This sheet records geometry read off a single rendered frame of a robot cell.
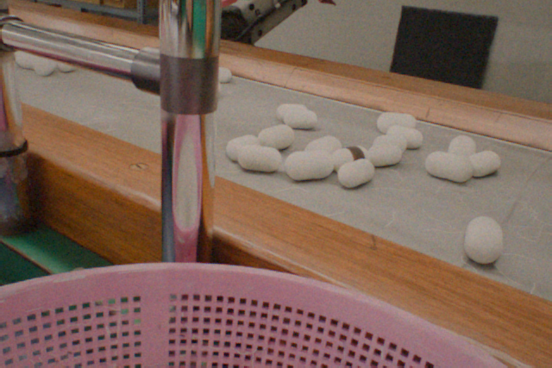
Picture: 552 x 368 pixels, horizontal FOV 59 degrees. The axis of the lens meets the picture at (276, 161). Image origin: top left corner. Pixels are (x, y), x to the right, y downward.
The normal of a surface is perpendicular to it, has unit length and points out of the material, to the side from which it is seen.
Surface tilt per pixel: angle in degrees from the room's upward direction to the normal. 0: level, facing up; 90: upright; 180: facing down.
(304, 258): 0
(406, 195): 0
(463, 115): 45
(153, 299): 72
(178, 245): 90
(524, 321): 0
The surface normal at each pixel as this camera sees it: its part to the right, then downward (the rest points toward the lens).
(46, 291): 0.47, 0.11
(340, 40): -0.55, 0.27
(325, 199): 0.08, -0.92
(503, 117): -0.33, -0.46
